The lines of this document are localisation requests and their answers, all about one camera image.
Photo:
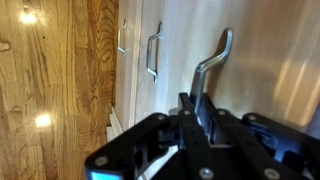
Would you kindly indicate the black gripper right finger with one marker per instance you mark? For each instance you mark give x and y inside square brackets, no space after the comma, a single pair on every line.
[266,143]

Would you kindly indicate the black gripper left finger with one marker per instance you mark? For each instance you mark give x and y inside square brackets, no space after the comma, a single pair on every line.
[133,143]

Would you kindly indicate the narrow light wood drawer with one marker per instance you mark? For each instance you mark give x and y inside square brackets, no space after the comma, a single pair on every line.
[131,66]

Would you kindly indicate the medium light wood drawer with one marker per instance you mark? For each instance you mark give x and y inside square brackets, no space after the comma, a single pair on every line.
[173,40]

